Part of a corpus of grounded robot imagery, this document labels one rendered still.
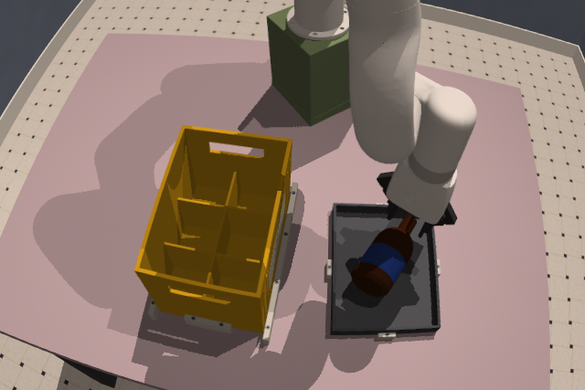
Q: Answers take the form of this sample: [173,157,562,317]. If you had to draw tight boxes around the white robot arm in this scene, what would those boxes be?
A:
[287,0,477,184]

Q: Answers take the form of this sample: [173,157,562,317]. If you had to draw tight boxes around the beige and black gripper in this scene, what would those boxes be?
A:
[377,157,457,238]

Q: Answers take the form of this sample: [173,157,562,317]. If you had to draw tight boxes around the orange divided crate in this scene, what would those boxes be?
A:
[134,125,293,333]

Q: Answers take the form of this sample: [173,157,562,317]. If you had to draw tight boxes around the brown glass bottle with blue label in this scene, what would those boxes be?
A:
[351,215,417,297]

